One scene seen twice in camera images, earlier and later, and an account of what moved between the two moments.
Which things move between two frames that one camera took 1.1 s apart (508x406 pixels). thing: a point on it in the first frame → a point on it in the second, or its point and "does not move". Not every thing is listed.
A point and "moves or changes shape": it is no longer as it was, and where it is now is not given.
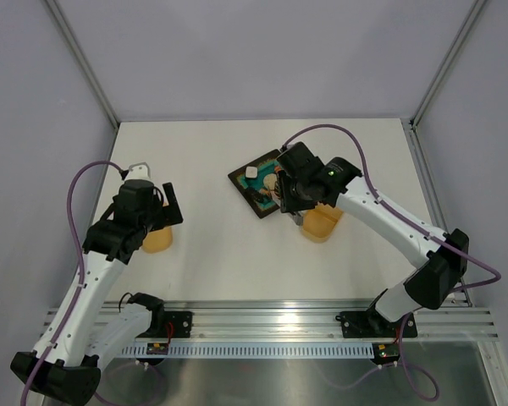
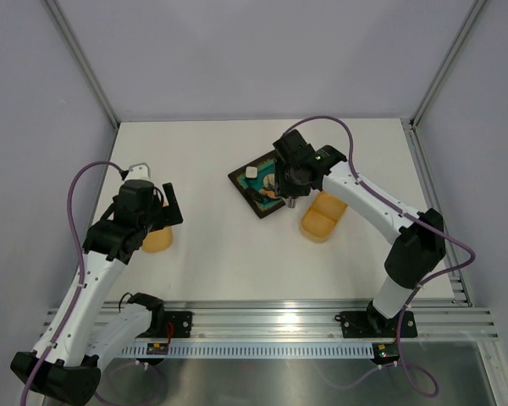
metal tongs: x=298 y=216 moves or changes shape
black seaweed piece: x=254 y=194 does not move
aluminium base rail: x=225 y=320 does not move
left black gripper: x=168 y=215 does not move
